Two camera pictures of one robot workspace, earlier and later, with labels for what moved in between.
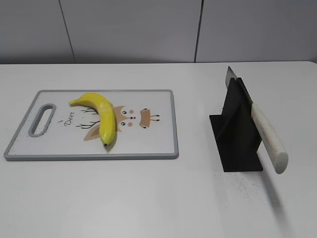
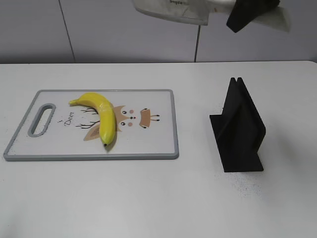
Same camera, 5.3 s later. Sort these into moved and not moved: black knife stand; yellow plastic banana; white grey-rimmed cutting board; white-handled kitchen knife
Moved: white-handled kitchen knife
Not moved: yellow plastic banana; white grey-rimmed cutting board; black knife stand
